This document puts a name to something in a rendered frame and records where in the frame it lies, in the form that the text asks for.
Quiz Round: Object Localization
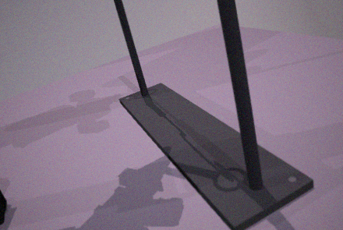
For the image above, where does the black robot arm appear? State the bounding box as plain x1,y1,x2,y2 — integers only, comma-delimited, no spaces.
0,190,7,225

